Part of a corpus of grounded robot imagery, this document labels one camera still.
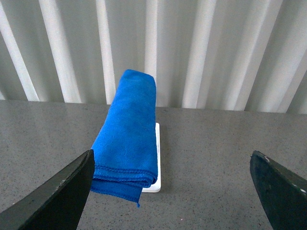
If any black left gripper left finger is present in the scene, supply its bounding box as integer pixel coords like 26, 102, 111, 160
0, 150, 94, 230

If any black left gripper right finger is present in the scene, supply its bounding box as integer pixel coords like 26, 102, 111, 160
250, 151, 307, 230

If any blue microfiber cloth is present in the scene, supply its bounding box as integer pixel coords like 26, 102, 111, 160
91, 69, 158, 204

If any white towel rack stand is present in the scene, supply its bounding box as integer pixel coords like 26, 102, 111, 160
141, 122, 162, 193

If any white curtain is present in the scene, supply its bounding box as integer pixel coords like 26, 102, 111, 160
0, 0, 307, 114

